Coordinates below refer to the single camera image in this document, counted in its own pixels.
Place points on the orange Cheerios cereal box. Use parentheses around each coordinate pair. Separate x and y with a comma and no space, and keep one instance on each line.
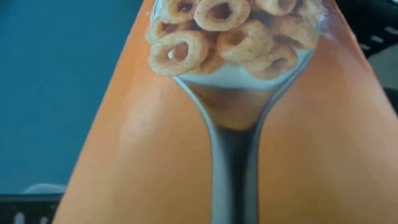
(311,140)

